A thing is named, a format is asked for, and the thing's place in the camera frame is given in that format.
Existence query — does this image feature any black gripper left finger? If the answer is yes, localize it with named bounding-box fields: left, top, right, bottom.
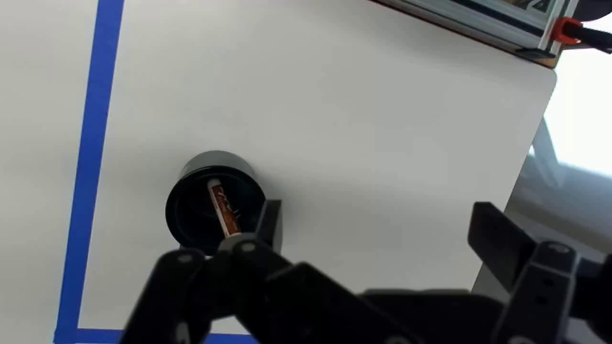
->
left=121, top=200, right=421, bottom=344

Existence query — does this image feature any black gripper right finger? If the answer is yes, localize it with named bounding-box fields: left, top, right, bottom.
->
left=469, top=200, right=612, bottom=344

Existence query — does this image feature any red Expo dry-erase marker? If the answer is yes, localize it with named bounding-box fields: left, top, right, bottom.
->
left=207, top=179, right=242, bottom=236

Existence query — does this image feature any dark blue ceramic mug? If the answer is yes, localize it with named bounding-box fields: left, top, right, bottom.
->
left=165, top=150, right=267, bottom=254

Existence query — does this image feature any blue tape line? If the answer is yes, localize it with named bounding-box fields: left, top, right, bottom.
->
left=54, top=0, right=246, bottom=344

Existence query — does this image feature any orange and black clamp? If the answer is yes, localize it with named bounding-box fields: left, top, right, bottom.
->
left=553, top=17, right=612, bottom=53

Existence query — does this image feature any aluminium extrusion rail frame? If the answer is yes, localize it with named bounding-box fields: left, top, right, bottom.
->
left=376, top=0, right=580, bottom=68

